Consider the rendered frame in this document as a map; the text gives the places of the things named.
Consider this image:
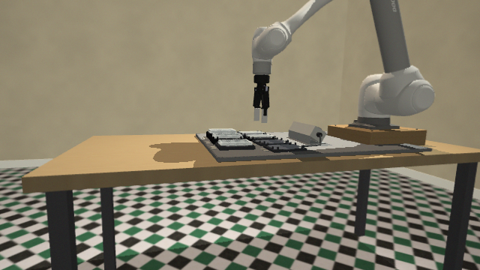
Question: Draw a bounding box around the white operator button panel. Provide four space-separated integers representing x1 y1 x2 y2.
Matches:
288 121 327 147

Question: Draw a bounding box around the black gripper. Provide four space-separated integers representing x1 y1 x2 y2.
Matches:
253 74 270 123

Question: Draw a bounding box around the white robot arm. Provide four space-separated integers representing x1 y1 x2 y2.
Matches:
251 0 435 130

